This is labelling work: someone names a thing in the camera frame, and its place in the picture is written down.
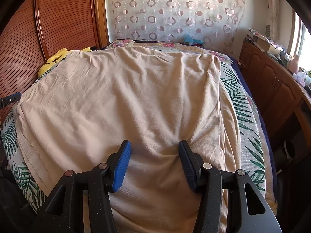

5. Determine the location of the palm leaf bed sheet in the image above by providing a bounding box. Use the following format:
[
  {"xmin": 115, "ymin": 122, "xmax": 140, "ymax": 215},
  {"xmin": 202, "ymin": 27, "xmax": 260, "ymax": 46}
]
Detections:
[{"xmin": 1, "ymin": 53, "xmax": 271, "ymax": 212}]

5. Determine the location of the blue toy on headboard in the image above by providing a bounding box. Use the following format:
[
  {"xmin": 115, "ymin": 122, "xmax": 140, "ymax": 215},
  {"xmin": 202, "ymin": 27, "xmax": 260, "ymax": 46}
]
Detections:
[{"xmin": 183, "ymin": 34, "xmax": 204, "ymax": 46}]

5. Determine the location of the pink bottle on cabinet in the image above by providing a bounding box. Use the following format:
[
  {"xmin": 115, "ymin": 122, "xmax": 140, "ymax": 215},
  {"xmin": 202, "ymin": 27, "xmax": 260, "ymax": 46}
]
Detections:
[{"xmin": 287, "ymin": 54, "xmax": 299, "ymax": 74}]

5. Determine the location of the patterned window drape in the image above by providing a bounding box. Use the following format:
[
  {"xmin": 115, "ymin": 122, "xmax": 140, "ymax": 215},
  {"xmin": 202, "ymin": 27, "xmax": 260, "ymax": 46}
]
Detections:
[{"xmin": 266, "ymin": 0, "xmax": 280, "ymax": 41}]

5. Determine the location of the brown louvered wardrobe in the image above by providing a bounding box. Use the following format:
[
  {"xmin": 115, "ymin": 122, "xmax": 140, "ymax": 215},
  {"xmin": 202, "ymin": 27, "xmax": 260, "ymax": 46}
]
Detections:
[{"xmin": 1, "ymin": 0, "xmax": 109, "ymax": 98}]

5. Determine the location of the beige printed t-shirt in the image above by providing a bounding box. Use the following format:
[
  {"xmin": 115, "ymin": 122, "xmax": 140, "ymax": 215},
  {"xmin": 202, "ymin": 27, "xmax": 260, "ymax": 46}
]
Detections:
[{"xmin": 13, "ymin": 46, "xmax": 241, "ymax": 232}]

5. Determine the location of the tissue pack on cabinet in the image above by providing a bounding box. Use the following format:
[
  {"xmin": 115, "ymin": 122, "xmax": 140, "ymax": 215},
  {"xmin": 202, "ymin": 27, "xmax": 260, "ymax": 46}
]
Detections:
[{"xmin": 293, "ymin": 72, "xmax": 311, "ymax": 87}]

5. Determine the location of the window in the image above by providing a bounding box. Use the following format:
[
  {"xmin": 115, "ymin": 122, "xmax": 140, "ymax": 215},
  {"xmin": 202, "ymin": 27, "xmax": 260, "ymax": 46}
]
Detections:
[{"xmin": 287, "ymin": 10, "xmax": 311, "ymax": 72}]

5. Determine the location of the floral quilt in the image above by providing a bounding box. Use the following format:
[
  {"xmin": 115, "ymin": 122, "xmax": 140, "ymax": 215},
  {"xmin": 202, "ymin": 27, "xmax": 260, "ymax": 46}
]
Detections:
[{"xmin": 106, "ymin": 38, "xmax": 279, "ymax": 214}]

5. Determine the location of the wooden side cabinet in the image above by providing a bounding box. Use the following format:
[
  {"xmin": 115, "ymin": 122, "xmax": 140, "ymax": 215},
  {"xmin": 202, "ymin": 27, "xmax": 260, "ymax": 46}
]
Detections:
[{"xmin": 239, "ymin": 39, "xmax": 310, "ymax": 148}]

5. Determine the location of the cardboard box on cabinet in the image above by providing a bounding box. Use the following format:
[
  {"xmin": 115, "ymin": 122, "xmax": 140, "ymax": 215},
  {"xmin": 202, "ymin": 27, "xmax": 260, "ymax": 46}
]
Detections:
[{"xmin": 255, "ymin": 37, "xmax": 283, "ymax": 55}]

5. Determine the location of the circle pattern wall curtain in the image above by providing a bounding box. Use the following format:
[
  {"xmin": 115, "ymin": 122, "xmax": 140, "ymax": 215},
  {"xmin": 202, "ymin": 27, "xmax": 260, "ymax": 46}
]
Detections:
[{"xmin": 106, "ymin": 0, "xmax": 245, "ymax": 48}]

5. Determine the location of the yellow Pikachu plush toy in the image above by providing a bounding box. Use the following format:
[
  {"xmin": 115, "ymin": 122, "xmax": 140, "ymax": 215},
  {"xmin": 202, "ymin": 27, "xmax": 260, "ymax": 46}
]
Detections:
[{"xmin": 37, "ymin": 46, "xmax": 92, "ymax": 78}]

